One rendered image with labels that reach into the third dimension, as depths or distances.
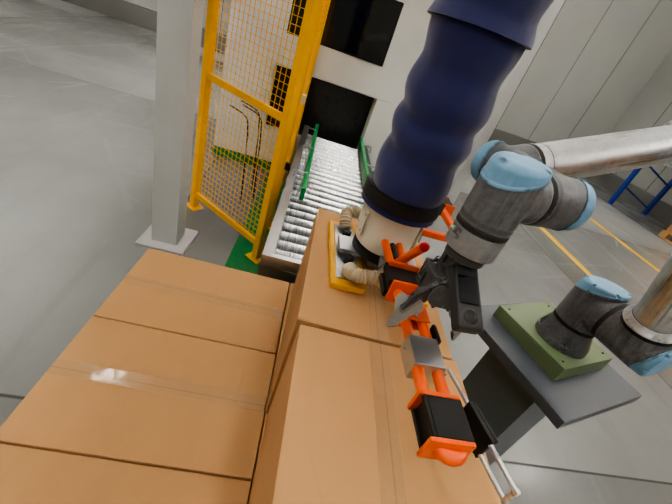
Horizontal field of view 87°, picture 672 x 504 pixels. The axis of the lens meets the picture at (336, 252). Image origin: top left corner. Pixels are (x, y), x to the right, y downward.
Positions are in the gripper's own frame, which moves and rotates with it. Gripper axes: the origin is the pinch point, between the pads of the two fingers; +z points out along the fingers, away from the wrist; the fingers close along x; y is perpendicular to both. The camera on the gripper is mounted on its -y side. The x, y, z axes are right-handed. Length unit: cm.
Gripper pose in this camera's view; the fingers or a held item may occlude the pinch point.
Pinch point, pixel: (420, 336)
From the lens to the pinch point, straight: 74.0
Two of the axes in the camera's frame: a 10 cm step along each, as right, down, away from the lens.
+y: -0.2, -5.6, 8.3
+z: -3.0, 7.9, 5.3
